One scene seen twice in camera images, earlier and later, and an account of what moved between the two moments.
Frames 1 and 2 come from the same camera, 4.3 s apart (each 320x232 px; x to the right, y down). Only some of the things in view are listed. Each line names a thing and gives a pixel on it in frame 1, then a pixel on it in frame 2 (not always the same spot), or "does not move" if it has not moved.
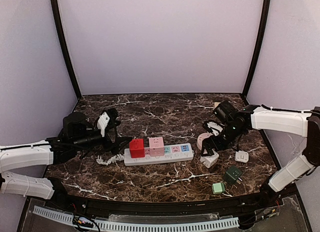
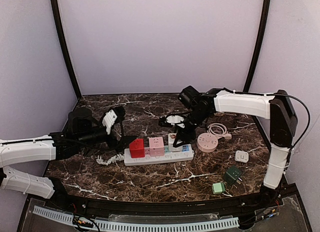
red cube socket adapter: [137, 148] does not move
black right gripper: [210, 145] → [184, 128]
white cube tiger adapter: [208, 161] → [171, 138]
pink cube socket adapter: [156, 146] does not move
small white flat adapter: [242, 156] does not move
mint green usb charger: [218, 187] does not move
